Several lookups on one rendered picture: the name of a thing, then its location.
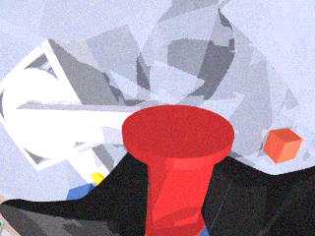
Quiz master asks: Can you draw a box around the white cylinder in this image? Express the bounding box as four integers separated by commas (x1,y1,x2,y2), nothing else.
308,138,315,157

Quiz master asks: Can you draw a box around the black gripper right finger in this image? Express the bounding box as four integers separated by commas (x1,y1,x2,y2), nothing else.
201,155,315,236

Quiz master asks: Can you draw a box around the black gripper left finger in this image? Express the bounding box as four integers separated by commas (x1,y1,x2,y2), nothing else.
0,152,149,236

